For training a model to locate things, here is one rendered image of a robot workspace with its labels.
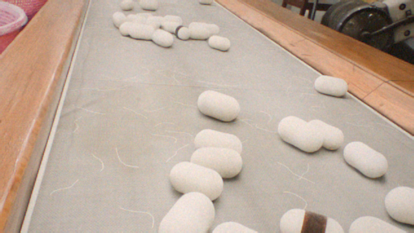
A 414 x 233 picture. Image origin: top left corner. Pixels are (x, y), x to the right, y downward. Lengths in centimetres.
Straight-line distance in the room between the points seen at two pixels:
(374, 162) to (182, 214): 15
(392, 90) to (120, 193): 30
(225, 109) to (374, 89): 19
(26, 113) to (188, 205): 13
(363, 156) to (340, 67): 23
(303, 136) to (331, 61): 24
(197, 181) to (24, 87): 15
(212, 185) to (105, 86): 19
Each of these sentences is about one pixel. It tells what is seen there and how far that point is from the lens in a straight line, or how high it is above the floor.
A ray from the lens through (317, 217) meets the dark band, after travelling 20.
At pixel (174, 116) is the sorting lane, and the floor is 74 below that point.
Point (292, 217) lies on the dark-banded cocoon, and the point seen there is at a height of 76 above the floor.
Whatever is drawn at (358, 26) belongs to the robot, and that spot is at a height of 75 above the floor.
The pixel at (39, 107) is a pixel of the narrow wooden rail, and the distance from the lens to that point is 27.
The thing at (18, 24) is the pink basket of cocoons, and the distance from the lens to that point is 48.
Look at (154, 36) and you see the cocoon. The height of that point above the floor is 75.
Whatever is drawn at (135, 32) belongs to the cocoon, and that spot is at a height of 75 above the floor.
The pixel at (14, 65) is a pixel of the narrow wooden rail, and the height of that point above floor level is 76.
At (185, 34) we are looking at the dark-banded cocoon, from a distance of 57.
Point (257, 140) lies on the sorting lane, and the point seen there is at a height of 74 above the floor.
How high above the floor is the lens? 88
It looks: 24 degrees down
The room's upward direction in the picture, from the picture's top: 7 degrees clockwise
